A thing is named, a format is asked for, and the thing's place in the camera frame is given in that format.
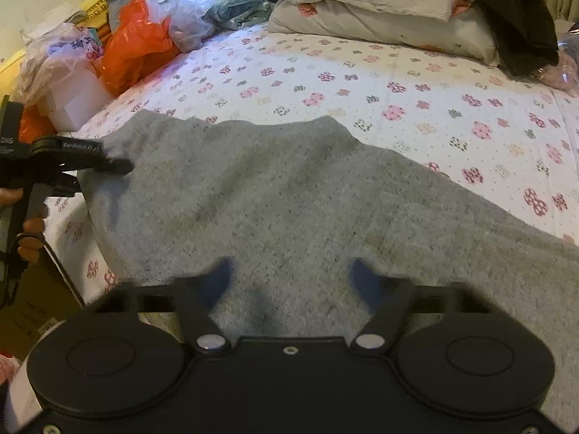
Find white translucent plastic bag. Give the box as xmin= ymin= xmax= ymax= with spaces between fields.
xmin=145 ymin=0 xmax=236 ymax=52

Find white box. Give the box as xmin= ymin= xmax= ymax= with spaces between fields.
xmin=45 ymin=63 xmax=114 ymax=132

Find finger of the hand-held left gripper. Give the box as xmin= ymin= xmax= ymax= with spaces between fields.
xmin=31 ymin=136 xmax=134 ymax=178
xmin=49 ymin=173 xmax=83 ymax=198

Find orange plastic bag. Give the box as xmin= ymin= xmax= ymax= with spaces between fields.
xmin=20 ymin=0 xmax=182 ymax=143

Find person's left hand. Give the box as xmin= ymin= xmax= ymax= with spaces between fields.
xmin=0 ymin=187 xmax=48 ymax=264

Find pink cloth in clear bag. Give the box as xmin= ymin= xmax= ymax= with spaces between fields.
xmin=538 ymin=22 xmax=579 ymax=95

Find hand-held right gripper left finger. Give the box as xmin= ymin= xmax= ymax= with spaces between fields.
xmin=95 ymin=257 xmax=237 ymax=354

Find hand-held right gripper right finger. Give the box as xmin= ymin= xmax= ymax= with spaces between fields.
xmin=349 ymin=258 xmax=490 ymax=354

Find printed clear plastic bag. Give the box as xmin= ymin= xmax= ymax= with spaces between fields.
xmin=18 ymin=22 xmax=109 ymax=107

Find floral bed sheet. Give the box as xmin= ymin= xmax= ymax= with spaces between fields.
xmin=43 ymin=22 xmax=579 ymax=308

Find floral pillow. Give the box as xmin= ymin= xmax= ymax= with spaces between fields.
xmin=269 ymin=0 xmax=500 ymax=66

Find grey pants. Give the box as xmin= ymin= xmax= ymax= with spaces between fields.
xmin=77 ymin=109 xmax=579 ymax=434

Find black garment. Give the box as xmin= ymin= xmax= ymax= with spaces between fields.
xmin=265 ymin=0 xmax=562 ymax=77

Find cardboard box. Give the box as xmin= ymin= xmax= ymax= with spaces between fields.
xmin=0 ymin=258 xmax=86 ymax=362

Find yellow box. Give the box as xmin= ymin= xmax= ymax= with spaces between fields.
xmin=75 ymin=0 xmax=111 ymax=37

